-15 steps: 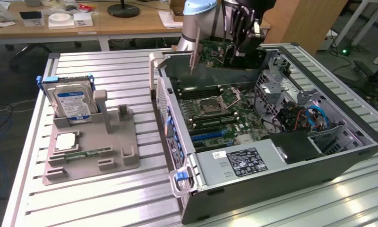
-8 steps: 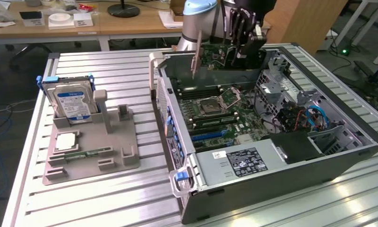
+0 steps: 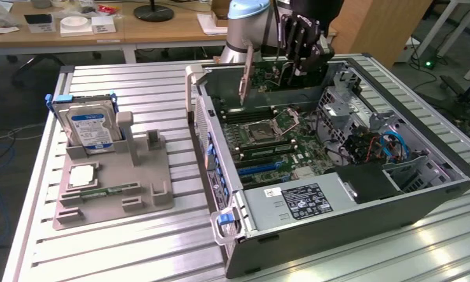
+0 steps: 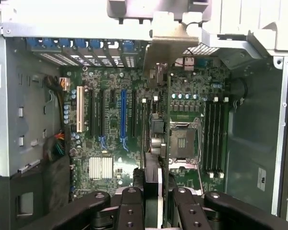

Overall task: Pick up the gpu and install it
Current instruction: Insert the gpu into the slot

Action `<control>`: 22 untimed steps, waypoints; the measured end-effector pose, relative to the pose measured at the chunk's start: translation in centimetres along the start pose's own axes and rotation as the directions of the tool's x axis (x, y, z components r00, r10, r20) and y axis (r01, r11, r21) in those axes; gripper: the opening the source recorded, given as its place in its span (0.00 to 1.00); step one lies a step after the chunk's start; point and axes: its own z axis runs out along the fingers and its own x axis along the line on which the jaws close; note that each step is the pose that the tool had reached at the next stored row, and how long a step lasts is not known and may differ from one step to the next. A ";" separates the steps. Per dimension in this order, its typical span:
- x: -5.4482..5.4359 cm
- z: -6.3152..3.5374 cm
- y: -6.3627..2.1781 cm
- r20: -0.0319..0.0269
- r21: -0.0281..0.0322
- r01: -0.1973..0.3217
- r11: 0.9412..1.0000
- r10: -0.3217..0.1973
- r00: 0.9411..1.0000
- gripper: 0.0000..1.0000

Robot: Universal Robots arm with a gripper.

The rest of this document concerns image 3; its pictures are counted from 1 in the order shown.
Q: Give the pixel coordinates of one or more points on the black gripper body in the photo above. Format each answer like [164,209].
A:
[317,7]

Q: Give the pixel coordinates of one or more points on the green graphics card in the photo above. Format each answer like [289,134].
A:
[270,76]

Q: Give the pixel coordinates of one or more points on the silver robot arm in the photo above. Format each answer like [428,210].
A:
[238,32]

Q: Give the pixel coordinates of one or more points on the wooden cabinet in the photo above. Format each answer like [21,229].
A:
[376,26]

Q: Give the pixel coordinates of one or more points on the stack of white papers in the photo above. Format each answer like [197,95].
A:
[212,26]

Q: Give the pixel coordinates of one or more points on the cardboard box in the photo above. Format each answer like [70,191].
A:
[218,7]

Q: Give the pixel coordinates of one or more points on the metal socket cover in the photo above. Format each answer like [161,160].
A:
[288,119]

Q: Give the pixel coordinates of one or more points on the white socket box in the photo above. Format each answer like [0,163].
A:
[406,54]

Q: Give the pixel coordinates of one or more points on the silver drive cage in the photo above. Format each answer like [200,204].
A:
[337,117]

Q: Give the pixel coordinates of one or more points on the black RAM slot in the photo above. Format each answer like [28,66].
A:
[248,115]
[249,119]
[248,112]
[246,108]

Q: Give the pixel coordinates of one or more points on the wooden desk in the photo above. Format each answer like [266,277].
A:
[172,32]

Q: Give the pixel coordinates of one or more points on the device with green light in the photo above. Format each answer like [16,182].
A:
[428,64]

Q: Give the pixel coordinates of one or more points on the CPU socket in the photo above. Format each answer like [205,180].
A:
[260,132]

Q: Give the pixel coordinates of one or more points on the green motherboard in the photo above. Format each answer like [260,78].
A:
[301,141]

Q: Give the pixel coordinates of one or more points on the black lamp base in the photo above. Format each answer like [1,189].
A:
[152,13]

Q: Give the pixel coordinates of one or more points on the green RAM stick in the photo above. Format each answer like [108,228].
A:
[268,150]
[101,192]

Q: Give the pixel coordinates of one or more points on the black plastic connector block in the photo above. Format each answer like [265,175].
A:
[356,149]

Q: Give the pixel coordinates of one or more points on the black expansion slot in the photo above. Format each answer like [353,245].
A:
[258,162]

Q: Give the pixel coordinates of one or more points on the blue slot clip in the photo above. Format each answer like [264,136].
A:
[220,175]
[224,187]
[216,163]
[226,197]
[209,145]

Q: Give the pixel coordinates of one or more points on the small silver heatsink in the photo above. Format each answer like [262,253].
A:
[306,173]

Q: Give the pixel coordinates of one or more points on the blue expansion slot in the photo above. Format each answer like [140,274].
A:
[260,169]

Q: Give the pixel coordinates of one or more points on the black floor stand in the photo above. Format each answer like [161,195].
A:
[466,97]

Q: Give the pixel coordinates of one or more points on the small white box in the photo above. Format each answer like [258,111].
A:
[104,26]

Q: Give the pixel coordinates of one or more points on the red packet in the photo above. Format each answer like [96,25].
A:
[106,9]

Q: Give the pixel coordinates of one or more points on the silver disk bay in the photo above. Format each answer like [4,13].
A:
[412,173]

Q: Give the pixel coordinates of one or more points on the black mouse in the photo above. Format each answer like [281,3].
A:
[88,9]

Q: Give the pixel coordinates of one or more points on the white round dish on box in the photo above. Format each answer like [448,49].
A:
[76,28]

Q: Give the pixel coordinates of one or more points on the silver power supply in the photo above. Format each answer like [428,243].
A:
[266,211]

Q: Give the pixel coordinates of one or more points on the hard disk with blue rails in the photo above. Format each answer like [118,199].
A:
[89,129]

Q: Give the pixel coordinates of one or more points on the grey parts rack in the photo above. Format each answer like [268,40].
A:
[113,164]

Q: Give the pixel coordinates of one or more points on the white box with black lid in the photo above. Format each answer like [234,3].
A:
[41,26]

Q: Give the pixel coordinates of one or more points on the blue case latch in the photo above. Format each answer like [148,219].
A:
[224,219]

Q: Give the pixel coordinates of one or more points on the grey cup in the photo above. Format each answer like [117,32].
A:
[41,3]

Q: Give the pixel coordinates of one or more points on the black chair base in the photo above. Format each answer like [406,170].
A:
[34,63]

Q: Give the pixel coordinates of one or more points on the open black PC case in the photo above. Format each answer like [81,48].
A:
[337,241]

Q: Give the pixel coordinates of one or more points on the silver CPU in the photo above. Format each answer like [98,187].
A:
[81,176]

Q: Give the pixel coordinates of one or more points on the white paper card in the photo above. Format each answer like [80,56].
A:
[4,30]

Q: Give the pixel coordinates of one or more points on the white desk frame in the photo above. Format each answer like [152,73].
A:
[450,29]

